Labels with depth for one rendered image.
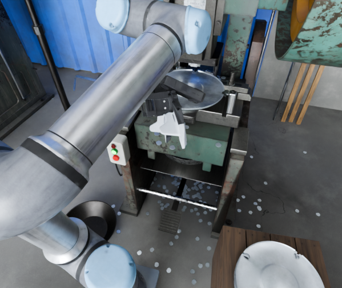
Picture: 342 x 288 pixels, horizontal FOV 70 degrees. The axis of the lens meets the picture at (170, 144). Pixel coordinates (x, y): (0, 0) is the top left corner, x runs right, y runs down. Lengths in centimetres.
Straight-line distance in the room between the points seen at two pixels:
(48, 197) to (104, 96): 15
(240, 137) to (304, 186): 90
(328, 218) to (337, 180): 33
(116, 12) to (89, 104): 22
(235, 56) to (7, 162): 106
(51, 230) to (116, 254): 18
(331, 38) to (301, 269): 75
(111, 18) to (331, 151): 189
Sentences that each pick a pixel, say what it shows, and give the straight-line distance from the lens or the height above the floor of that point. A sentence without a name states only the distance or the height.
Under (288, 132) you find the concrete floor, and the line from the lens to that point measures 217.
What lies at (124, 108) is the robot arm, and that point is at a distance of 36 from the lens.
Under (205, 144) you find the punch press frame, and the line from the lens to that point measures 100.
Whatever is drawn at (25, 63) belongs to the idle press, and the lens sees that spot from 242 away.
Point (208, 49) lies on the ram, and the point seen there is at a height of 93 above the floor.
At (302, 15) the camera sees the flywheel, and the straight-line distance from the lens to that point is 101.
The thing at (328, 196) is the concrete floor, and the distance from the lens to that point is 184.
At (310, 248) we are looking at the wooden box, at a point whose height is 35.
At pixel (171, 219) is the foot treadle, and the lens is 129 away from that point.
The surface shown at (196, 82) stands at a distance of 102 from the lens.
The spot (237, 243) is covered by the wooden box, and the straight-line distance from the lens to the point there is 107.
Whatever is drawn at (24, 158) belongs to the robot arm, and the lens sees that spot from 33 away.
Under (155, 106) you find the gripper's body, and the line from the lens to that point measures 58.
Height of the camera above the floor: 130
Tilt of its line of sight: 44 degrees down
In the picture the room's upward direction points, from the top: straight up
